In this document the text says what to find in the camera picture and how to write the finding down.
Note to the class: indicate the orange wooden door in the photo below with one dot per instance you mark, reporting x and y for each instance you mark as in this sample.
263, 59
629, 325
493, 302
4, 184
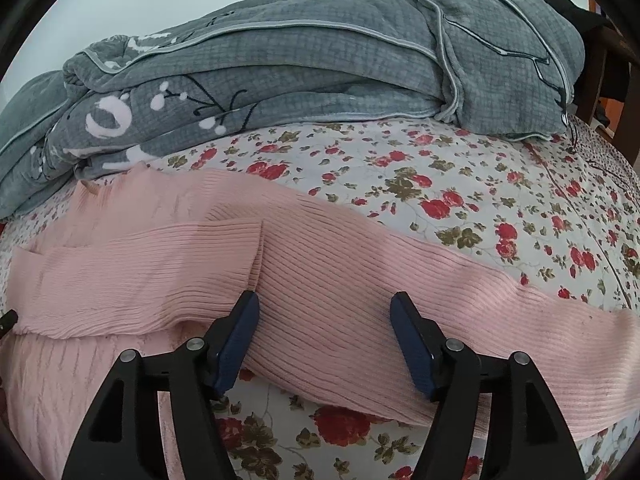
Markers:
612, 112

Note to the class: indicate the dark cloth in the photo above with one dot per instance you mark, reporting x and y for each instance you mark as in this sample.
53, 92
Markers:
565, 7

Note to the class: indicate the pink ribbed knit sweater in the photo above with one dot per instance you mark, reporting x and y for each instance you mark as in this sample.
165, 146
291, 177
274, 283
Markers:
325, 280

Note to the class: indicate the floral bed sheet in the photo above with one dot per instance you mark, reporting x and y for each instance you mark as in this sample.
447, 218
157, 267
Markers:
475, 220

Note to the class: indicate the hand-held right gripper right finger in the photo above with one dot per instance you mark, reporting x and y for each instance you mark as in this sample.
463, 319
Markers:
412, 345

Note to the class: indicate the grey patterned blanket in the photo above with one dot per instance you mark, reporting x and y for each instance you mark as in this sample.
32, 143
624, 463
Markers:
325, 65

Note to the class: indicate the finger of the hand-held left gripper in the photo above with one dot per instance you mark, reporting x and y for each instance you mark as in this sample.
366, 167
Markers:
7, 322

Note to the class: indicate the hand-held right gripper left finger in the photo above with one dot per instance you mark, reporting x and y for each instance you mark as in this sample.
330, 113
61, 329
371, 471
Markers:
239, 340

